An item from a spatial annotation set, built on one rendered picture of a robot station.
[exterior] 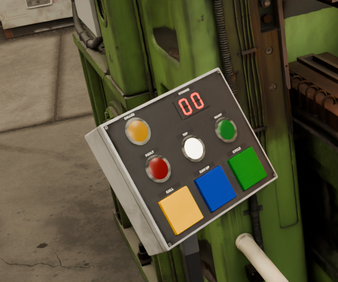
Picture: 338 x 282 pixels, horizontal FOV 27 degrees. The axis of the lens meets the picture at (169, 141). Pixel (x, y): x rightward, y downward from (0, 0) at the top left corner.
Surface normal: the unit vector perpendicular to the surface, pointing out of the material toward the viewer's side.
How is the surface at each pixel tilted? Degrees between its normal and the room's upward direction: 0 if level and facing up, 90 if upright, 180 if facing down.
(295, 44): 90
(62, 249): 0
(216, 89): 60
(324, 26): 90
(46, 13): 90
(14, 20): 90
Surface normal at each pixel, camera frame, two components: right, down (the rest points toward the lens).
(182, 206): 0.50, -0.26
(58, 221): -0.17, -0.89
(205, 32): 0.30, 0.36
